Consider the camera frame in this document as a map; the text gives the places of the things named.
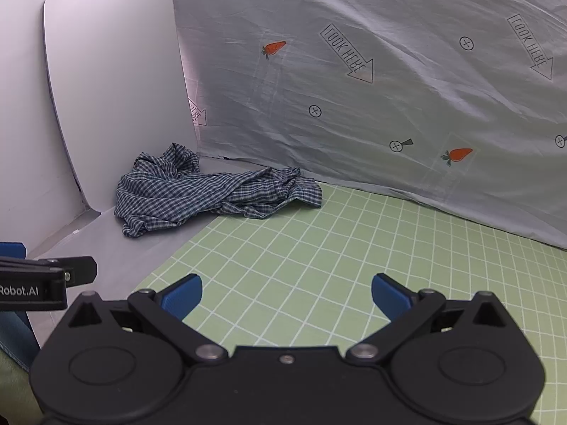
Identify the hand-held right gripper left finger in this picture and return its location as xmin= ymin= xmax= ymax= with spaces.
xmin=66 ymin=273 xmax=229 ymax=366

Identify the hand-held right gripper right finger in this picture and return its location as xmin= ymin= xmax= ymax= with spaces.
xmin=346 ymin=273 xmax=511 ymax=366

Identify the blue plaid shirt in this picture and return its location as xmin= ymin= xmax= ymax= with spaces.
xmin=114 ymin=143 xmax=323 ymax=239

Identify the person's denim-clad leg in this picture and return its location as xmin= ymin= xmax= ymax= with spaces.
xmin=0 ymin=310 xmax=38 ymax=370

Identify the white flat panel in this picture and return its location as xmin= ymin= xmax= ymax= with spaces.
xmin=0 ymin=0 xmax=87 ymax=260

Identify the grey carrot print sheet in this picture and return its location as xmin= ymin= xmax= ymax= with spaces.
xmin=53 ymin=0 xmax=567 ymax=249

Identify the white rounded panel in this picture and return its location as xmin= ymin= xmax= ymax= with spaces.
xmin=43 ymin=0 xmax=198 ymax=213

